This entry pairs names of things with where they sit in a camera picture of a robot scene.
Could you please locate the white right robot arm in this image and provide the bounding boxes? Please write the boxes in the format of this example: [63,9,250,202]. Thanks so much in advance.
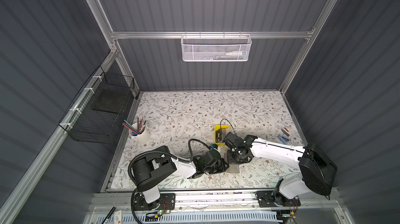
[222,132,338,206]

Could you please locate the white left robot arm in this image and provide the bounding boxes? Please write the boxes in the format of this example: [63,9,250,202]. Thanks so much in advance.
[128,146,229,204]

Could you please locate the yellow plastic tray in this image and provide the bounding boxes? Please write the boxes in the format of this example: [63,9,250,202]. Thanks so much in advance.
[214,125,230,145]

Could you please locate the blue small clip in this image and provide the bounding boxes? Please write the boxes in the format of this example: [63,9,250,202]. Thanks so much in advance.
[278,134,291,145]

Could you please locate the pink white small clip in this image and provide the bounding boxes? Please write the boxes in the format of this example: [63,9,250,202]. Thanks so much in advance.
[281,128,292,136]

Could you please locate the white pen cup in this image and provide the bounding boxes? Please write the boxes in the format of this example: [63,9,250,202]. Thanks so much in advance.
[128,128,151,145]

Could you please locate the coloured pens in cup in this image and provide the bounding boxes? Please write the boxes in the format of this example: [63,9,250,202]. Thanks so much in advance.
[122,116,147,136]

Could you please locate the white tube in basket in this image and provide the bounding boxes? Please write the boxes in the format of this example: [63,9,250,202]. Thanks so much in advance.
[224,51,248,59]

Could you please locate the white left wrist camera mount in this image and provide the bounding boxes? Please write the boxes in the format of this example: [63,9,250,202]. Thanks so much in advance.
[209,144,219,152]

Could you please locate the black corrugated left cable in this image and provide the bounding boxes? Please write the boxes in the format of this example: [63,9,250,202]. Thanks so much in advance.
[127,138,213,224]

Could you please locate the black right camera cable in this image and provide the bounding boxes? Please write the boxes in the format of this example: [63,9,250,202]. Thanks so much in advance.
[219,118,236,135]

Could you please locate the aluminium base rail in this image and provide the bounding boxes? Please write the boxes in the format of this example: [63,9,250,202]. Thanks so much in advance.
[89,189,342,213]

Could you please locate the white slotted cable duct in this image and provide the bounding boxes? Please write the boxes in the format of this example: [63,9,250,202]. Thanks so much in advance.
[95,210,279,224]

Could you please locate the white wire mesh basket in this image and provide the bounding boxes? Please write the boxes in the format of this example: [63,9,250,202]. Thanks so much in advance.
[180,34,252,62]

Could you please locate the black wire basket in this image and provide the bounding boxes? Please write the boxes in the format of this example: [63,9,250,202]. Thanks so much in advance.
[59,68,135,144]

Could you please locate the aluminium frame post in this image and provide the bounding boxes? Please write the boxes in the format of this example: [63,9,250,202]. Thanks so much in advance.
[86,0,140,96]

